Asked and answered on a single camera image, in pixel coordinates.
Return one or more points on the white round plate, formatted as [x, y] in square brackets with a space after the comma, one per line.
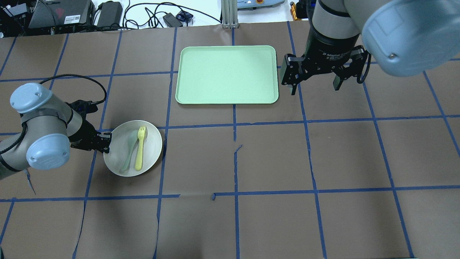
[135, 148]

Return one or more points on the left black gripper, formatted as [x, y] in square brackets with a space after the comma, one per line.
[85, 139]

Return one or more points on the teach pendant near tray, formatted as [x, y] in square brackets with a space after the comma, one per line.
[257, 4]

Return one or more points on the black power brick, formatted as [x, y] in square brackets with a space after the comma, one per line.
[109, 14]

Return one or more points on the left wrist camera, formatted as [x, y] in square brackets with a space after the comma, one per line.
[83, 108]

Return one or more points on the gold metal cylinder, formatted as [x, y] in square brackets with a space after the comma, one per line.
[293, 11]

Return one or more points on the yellow plastic fork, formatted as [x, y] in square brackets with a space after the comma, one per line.
[141, 134]

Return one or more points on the pale green plastic spoon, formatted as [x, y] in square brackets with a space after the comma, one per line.
[131, 142]

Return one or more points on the light green tray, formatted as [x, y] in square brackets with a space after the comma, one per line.
[221, 75]

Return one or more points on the black computer box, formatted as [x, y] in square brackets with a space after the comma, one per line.
[61, 13]

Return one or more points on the black power adapter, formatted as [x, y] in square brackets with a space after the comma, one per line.
[171, 21]

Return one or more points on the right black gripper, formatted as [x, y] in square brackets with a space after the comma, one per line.
[329, 50]

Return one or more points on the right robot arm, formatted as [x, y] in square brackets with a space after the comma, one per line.
[405, 37]

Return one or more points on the aluminium frame post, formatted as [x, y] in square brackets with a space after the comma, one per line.
[229, 14]

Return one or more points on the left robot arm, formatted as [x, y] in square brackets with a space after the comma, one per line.
[50, 129]

